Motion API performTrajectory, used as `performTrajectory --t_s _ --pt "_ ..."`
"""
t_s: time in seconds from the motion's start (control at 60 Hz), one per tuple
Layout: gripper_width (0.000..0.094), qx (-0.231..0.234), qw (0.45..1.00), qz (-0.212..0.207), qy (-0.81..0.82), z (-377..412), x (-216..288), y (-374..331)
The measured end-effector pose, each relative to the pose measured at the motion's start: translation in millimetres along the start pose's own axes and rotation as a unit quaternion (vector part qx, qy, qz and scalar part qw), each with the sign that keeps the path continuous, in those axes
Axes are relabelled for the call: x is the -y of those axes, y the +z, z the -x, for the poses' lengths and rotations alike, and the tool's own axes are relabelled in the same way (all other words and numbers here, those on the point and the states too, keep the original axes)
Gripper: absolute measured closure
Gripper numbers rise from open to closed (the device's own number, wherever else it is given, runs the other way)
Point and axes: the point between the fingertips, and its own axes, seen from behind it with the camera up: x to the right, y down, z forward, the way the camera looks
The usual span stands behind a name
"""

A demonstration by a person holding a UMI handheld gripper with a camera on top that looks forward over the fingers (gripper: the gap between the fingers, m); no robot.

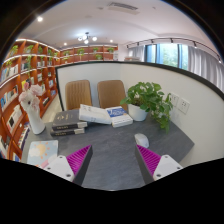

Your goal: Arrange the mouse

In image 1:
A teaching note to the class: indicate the white computer mouse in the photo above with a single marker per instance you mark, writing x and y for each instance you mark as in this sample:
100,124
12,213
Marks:
141,140

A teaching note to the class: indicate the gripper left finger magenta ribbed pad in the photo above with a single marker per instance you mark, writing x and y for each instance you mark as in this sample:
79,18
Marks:
73,167

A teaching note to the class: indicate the left brown chair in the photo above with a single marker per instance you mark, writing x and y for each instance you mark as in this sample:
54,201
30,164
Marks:
77,93

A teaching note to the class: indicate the brown chair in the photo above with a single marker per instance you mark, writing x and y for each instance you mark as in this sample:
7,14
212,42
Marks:
77,93
110,93

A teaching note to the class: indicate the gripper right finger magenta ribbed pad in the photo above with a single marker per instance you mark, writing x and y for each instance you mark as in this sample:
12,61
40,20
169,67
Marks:
153,166

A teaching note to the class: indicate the white open book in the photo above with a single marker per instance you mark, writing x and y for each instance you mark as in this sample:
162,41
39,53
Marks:
94,114

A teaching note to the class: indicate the left white wall socket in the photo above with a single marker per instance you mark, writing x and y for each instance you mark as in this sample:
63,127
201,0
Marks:
174,99

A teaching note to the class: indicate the green potted plant white pot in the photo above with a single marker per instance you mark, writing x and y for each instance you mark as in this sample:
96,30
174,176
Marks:
149,97

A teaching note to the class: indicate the blue and white book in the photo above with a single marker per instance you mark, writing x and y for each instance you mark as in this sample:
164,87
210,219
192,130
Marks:
119,116

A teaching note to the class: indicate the ceiling spot lamp cluster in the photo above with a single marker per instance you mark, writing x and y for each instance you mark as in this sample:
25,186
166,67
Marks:
86,38

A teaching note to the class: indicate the colourful picture book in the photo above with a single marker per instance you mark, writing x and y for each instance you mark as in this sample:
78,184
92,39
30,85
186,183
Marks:
41,153

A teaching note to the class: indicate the right brown chair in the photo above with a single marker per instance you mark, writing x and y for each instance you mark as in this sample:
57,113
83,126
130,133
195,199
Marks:
110,93

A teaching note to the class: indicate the grey window curtain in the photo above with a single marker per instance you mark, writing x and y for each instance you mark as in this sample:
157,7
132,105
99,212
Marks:
206,66

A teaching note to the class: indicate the upper dark hardcover book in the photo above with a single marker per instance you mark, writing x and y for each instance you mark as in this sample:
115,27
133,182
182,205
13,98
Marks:
68,120

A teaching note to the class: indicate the white vase with pink flowers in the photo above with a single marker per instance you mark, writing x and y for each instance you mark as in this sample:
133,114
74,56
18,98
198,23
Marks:
29,100

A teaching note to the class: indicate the lower dark hardcover book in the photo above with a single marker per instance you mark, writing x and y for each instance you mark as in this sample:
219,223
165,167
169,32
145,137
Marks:
67,132

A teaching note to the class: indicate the right white wall socket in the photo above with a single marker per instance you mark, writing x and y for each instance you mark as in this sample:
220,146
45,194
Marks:
183,106

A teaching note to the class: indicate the dark hardcover book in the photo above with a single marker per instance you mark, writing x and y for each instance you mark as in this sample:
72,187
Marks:
68,120
67,132

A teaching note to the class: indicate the white wall socket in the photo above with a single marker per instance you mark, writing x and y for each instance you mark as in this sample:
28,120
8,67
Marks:
174,99
183,106

